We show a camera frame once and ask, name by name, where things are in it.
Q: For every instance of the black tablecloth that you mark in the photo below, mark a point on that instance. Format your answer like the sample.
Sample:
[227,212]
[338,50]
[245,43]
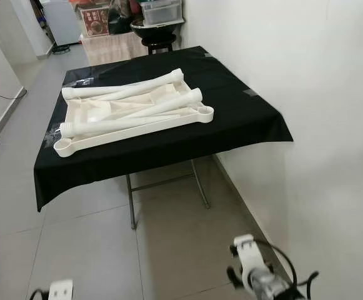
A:
[231,125]

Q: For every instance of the grey tape patch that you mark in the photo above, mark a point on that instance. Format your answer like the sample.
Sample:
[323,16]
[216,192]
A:
[250,93]

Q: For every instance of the white plastic table top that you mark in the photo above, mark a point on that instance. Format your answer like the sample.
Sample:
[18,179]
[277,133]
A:
[87,114]

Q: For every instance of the black round stool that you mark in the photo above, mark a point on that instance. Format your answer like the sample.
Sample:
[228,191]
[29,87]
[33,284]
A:
[158,42]

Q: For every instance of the clear plastic bag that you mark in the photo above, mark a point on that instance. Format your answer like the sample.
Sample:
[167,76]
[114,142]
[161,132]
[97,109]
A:
[79,82]

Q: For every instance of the black wok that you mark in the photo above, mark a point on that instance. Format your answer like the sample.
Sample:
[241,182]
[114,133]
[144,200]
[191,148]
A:
[156,26]

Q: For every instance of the clear plastic storage box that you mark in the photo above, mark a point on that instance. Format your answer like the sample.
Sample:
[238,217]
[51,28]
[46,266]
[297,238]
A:
[162,11]

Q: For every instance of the glossy black bag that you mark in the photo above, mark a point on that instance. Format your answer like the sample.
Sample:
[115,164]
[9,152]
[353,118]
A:
[124,15]

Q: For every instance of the red printed storage box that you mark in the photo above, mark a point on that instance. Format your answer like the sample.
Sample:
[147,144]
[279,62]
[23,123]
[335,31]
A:
[95,22]

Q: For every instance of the white appliance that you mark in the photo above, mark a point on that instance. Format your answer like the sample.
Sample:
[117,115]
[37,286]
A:
[62,22]

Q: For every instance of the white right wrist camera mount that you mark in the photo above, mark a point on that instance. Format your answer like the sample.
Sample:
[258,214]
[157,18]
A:
[247,253]

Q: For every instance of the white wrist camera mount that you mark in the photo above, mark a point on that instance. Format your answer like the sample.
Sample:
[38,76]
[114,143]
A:
[247,253]
[60,290]

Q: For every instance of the grey metal table frame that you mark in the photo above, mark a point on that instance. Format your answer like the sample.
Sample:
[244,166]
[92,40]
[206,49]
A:
[131,200]

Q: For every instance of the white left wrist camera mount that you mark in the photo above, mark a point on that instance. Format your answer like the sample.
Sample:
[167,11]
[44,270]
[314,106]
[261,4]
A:
[60,290]

